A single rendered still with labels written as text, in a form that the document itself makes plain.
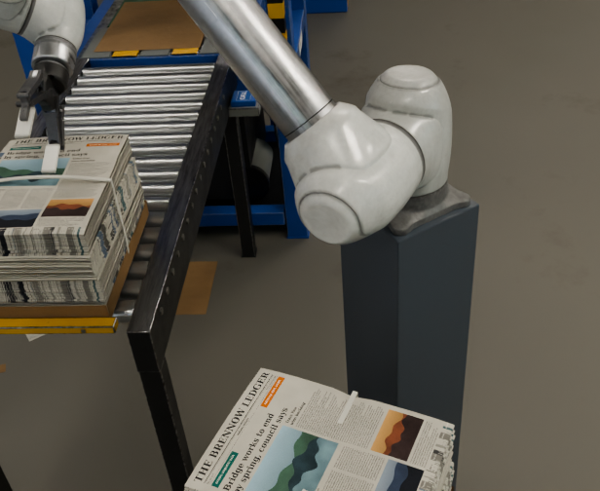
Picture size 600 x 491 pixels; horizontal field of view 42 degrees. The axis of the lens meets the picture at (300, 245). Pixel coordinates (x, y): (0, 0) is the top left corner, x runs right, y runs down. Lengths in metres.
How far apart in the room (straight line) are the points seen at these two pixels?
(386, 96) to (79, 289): 0.72
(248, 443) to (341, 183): 0.47
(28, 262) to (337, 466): 0.73
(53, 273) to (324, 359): 1.24
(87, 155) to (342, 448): 0.86
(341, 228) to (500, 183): 2.24
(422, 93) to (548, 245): 1.81
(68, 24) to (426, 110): 0.83
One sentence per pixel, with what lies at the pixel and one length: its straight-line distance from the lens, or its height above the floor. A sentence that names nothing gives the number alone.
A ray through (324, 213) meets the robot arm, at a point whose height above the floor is 1.17.
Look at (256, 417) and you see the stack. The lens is 1.41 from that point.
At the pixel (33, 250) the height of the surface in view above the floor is 0.99.
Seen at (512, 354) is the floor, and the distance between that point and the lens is 2.69.
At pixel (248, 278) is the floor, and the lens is 2.98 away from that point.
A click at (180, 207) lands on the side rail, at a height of 0.80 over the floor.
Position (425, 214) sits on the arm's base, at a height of 1.02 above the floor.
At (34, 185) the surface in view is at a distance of 1.75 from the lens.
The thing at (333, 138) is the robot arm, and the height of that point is 1.27.
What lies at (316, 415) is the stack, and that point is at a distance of 1.40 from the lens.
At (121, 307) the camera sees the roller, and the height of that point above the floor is 0.80.
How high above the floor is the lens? 1.90
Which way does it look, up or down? 38 degrees down
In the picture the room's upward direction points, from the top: 5 degrees counter-clockwise
